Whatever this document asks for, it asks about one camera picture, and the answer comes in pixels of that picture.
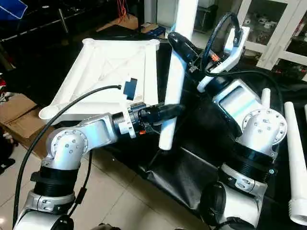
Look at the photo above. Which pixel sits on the white plastic table leg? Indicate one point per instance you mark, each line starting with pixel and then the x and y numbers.
pixel 297 158
pixel 306 112
pixel 265 98
pixel 175 86

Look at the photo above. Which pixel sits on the white plastic table top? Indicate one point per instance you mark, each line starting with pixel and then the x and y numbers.
pixel 110 67

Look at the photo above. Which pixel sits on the blue box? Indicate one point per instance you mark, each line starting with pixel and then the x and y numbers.
pixel 156 31

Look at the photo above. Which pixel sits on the black mat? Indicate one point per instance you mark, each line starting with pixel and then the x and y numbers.
pixel 182 167

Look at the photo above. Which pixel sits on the white glass-door cabinet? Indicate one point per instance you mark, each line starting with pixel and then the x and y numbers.
pixel 273 28

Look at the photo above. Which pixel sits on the brown cardboard box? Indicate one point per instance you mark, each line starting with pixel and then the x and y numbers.
pixel 19 115

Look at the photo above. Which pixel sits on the grey metal post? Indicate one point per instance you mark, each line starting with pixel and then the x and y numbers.
pixel 63 19

